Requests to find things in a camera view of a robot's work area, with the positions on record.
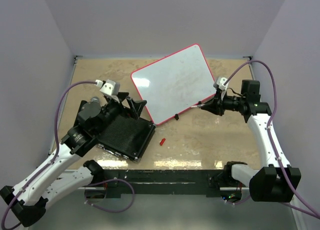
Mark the red microphone silver head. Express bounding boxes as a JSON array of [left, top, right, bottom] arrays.
[[90, 96, 101, 103]]

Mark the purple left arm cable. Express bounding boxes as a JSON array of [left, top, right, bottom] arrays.
[[0, 80, 136, 230]]

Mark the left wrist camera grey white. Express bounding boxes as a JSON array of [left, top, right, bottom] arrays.
[[95, 79, 121, 103]]

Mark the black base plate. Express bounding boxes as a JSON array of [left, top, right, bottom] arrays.
[[73, 168, 253, 200]]

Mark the red and white marker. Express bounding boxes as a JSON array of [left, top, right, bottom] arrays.
[[190, 104, 204, 108]]

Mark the pink framed whiteboard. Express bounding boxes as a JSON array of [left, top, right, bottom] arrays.
[[130, 44, 216, 126]]

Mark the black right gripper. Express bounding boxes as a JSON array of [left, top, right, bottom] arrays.
[[201, 89, 246, 117]]

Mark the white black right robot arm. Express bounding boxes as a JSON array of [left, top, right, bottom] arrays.
[[201, 77, 301, 203]]

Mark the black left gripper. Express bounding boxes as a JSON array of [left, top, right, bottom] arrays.
[[96, 92, 147, 135]]

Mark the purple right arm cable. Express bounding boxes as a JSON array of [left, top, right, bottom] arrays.
[[223, 60, 320, 220]]

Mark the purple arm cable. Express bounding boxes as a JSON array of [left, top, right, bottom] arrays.
[[223, 60, 320, 220], [0, 80, 136, 230]]

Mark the red marker cap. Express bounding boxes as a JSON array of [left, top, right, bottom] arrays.
[[159, 138, 166, 146]]

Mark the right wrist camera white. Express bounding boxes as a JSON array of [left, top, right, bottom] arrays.
[[213, 76, 228, 91]]

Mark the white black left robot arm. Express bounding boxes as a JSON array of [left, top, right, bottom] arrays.
[[0, 92, 147, 228]]

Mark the aluminium frame rail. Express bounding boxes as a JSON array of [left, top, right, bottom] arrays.
[[18, 55, 83, 230]]

